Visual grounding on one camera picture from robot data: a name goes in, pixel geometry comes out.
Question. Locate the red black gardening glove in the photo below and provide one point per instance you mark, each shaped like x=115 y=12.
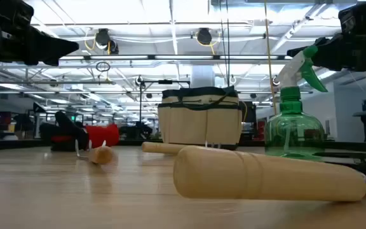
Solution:
x=102 y=135

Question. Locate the black background monitor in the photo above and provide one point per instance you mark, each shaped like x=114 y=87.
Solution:
x=249 y=111

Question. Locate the black table frame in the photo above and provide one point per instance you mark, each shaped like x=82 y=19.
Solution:
x=11 y=144

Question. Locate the beige green gardening bag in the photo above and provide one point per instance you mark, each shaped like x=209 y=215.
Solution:
x=199 y=124

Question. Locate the red cabinet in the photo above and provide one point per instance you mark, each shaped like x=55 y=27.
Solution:
x=260 y=128

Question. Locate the white building pillar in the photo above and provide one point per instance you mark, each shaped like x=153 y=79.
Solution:
x=202 y=76

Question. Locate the small round hanging reel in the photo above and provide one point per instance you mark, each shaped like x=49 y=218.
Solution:
x=232 y=79

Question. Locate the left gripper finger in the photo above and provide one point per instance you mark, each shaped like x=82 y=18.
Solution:
x=48 y=62
x=46 y=44

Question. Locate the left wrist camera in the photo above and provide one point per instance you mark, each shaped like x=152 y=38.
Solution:
x=2 y=9

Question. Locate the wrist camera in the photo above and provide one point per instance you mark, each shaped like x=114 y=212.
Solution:
x=2 y=9
x=364 y=14

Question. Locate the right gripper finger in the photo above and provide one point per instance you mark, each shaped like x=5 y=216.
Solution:
x=334 y=66
x=330 y=51

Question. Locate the green spray bottle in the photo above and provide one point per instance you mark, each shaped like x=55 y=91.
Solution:
x=292 y=127

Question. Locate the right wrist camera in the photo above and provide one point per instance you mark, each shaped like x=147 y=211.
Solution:
x=364 y=14

